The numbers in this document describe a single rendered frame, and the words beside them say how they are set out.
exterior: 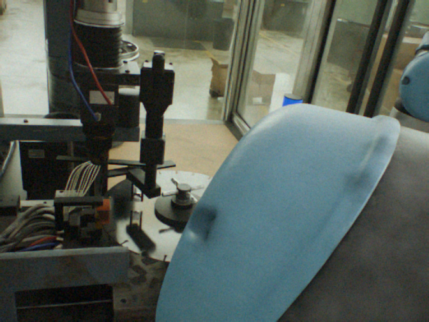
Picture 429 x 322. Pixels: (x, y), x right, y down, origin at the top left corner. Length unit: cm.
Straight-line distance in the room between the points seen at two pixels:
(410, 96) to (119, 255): 46
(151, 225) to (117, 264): 15
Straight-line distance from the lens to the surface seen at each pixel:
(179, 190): 82
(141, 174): 81
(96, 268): 68
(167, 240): 77
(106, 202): 83
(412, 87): 48
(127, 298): 80
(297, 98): 97
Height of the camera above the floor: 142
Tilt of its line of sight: 26 degrees down
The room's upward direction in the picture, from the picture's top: 8 degrees clockwise
